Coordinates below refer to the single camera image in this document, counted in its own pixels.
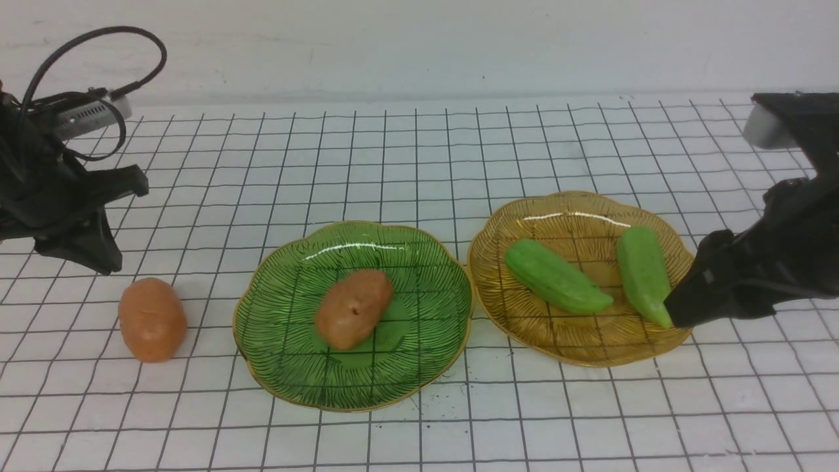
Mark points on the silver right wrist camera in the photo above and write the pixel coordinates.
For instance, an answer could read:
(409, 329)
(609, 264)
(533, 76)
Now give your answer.
(764, 130)

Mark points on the amber glass plate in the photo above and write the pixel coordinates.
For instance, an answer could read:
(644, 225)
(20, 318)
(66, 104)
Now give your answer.
(582, 228)

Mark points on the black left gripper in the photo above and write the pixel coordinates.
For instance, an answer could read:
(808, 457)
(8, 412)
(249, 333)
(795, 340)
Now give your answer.
(41, 194)

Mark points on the brown potato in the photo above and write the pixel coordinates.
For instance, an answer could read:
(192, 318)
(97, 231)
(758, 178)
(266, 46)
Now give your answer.
(353, 307)
(152, 320)

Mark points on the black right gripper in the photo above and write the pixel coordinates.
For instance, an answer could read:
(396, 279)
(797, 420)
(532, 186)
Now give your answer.
(791, 252)

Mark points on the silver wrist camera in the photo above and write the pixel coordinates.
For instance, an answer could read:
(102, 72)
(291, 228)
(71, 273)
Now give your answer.
(764, 130)
(93, 110)

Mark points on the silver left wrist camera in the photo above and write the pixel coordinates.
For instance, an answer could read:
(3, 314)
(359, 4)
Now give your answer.
(93, 110)

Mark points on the green glass plate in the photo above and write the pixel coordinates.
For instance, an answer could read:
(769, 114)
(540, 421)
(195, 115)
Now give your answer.
(421, 334)

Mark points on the green okra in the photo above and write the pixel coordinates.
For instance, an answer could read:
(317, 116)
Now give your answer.
(554, 279)
(644, 274)

